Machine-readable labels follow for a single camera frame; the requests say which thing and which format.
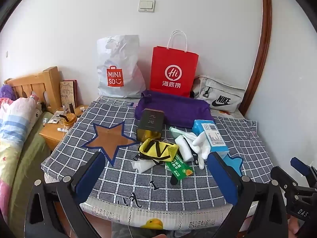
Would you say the white knotted cloth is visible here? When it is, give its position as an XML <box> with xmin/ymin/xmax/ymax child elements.
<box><xmin>131</xmin><ymin>159</ymin><xmax>155</xmax><ymax>173</ymax></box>

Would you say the green wipes packet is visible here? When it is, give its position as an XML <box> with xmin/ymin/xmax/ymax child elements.
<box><xmin>165</xmin><ymin>155</ymin><xmax>194</xmax><ymax>180</ymax></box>

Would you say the dark tea tin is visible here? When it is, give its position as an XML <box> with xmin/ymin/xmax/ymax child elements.
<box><xmin>136</xmin><ymin>108</ymin><xmax>165</xmax><ymax>143</ymax></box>

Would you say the grey plaid blanket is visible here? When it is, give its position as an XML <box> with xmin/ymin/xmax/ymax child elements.
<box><xmin>41</xmin><ymin>97</ymin><xmax>270</xmax><ymax>211</ymax></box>

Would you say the white light switch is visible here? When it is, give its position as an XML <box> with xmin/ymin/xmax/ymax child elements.
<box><xmin>138</xmin><ymin>0</ymin><xmax>156</xmax><ymax>12</ymax></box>

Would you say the light green cloth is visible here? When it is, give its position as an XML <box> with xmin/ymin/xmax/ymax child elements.
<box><xmin>170</xmin><ymin>126</ymin><xmax>189</xmax><ymax>139</ymax></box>

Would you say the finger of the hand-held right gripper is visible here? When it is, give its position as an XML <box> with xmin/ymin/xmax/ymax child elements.
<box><xmin>290</xmin><ymin>157</ymin><xmax>317</xmax><ymax>191</ymax></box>
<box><xmin>270</xmin><ymin>167</ymin><xmax>299</xmax><ymax>202</ymax></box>

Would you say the brown wooden door frame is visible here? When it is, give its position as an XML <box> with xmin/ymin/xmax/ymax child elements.
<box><xmin>239</xmin><ymin>0</ymin><xmax>273</xmax><ymax>116</ymax></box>

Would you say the green bed sheet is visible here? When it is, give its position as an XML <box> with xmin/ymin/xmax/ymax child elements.
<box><xmin>10</xmin><ymin>111</ymin><xmax>53</xmax><ymax>228</ymax></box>

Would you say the grey waist bag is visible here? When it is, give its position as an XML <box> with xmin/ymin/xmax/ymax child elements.
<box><xmin>190</xmin><ymin>76</ymin><xmax>245</xmax><ymax>113</ymax></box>

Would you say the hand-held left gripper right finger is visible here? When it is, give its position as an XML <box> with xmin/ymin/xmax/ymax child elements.
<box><xmin>207</xmin><ymin>151</ymin><xmax>290</xmax><ymax>238</ymax></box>

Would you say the person's right hand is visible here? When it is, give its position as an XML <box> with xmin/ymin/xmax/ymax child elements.
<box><xmin>288</xmin><ymin>214</ymin><xmax>304</xmax><ymax>236</ymax></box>

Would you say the red paper bag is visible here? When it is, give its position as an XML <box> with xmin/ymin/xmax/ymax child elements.
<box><xmin>149</xmin><ymin>30</ymin><xmax>199</xmax><ymax>98</ymax></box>

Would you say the wooden nightstand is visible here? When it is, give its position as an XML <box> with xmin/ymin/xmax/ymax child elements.
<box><xmin>39</xmin><ymin>109</ymin><xmax>87</xmax><ymax>152</ymax></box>

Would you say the amber cup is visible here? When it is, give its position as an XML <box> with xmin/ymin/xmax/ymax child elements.
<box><xmin>61</xmin><ymin>113</ymin><xmax>76</xmax><ymax>127</ymax></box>

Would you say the wooden headboard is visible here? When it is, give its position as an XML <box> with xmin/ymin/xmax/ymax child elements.
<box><xmin>4</xmin><ymin>66</ymin><xmax>62</xmax><ymax>114</ymax></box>

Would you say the blue tissue pack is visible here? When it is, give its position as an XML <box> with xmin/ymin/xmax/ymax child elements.
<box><xmin>193</xmin><ymin>119</ymin><xmax>229</xmax><ymax>154</ymax></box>

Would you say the white cotton gloves pair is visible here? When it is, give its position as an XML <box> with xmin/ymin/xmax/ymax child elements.
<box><xmin>183</xmin><ymin>131</ymin><xmax>211</xmax><ymax>169</ymax></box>

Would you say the white plastic shopping bag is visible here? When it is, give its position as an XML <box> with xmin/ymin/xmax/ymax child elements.
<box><xmin>96</xmin><ymin>34</ymin><xmax>146</xmax><ymax>99</ymax></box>

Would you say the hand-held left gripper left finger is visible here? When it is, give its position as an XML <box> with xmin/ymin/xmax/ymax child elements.
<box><xmin>25</xmin><ymin>151</ymin><xmax>107</xmax><ymax>238</ymax></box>

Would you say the purple plush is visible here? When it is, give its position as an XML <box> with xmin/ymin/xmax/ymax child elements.
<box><xmin>0</xmin><ymin>84</ymin><xmax>16</xmax><ymax>100</ymax></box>

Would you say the framed picture book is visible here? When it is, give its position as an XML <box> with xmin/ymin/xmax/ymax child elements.
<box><xmin>59</xmin><ymin>79</ymin><xmax>78</xmax><ymax>109</ymax></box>

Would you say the purple fabric storage tray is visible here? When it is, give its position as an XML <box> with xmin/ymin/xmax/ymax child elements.
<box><xmin>134</xmin><ymin>90</ymin><xmax>215</xmax><ymax>129</ymax></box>

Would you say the yellow pouch with black stripes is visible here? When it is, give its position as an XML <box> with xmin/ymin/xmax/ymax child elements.
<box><xmin>135</xmin><ymin>138</ymin><xmax>179</xmax><ymax>163</ymax></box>

